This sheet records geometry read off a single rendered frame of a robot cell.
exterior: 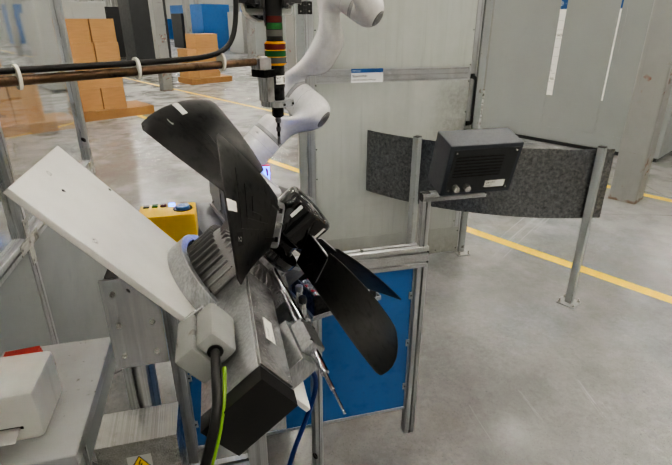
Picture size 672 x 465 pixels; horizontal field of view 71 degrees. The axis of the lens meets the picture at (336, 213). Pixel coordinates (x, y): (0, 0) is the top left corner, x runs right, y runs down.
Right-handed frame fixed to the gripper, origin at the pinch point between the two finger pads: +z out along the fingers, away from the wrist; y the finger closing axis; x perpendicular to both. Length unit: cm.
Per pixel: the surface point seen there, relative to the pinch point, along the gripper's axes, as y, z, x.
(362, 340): -11, 29, -62
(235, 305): 12, 28, -51
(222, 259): 14, 16, -48
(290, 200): -0.4, 12.1, -37.9
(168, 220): 29, -31, -57
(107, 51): 178, -799, -48
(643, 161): -357, -230, -120
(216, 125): 12.8, -3.0, -24.9
